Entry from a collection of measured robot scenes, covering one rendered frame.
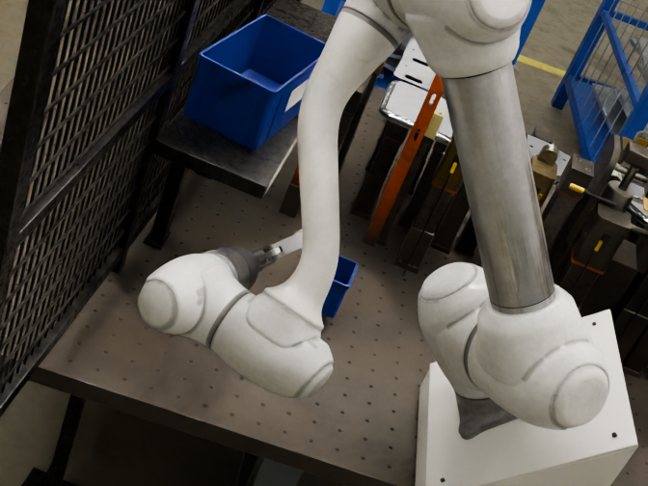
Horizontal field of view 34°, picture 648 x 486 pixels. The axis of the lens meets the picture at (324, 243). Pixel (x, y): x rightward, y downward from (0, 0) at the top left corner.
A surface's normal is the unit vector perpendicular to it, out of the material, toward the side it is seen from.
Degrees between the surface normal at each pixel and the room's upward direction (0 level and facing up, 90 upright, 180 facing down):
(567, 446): 45
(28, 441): 0
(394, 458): 0
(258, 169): 0
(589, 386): 76
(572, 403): 72
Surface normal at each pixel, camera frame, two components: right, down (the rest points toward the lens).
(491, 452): -0.44, -0.78
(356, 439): 0.32, -0.78
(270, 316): -0.17, -0.32
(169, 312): -0.30, 0.18
